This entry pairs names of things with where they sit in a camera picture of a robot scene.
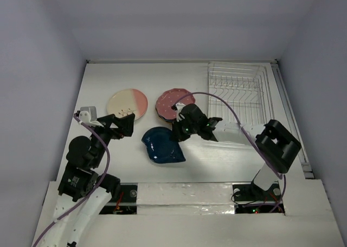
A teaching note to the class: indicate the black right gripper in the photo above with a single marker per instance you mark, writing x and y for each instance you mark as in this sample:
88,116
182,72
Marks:
178,130

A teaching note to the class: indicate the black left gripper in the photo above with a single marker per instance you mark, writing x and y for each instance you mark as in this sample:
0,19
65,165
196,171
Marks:
126,124

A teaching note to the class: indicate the blue dotted plate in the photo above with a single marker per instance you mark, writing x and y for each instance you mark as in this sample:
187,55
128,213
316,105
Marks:
162,119

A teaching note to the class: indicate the pink plate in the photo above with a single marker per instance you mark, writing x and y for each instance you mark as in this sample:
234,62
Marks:
126,102

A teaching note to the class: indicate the dark blue heart plate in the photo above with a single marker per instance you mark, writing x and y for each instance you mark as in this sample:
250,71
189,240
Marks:
160,148

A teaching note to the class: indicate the maroon dotted plate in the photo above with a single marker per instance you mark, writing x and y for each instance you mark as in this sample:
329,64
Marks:
167,100

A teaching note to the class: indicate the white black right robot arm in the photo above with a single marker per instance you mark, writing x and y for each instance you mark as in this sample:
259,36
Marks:
272,141

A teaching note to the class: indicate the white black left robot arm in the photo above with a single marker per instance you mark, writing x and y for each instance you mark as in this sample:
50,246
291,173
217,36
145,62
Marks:
85,186

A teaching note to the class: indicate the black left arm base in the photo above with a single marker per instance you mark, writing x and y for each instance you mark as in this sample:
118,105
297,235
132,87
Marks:
123,204

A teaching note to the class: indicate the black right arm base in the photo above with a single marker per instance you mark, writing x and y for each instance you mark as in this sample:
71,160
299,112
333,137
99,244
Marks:
249,193

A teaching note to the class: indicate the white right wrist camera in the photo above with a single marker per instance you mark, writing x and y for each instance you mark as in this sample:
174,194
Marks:
178,107

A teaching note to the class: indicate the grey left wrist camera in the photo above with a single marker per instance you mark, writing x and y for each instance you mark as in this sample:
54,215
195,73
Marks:
88,115

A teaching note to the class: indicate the clear wire dish rack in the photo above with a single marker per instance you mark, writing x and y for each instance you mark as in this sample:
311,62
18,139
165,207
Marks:
242,86

